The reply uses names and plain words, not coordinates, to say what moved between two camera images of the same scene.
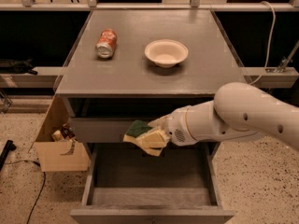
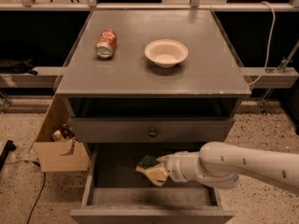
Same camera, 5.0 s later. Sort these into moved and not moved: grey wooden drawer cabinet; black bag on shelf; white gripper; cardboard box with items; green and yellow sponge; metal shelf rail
Moved: green and yellow sponge; white gripper
Not moved: black bag on shelf; cardboard box with items; grey wooden drawer cabinet; metal shelf rail
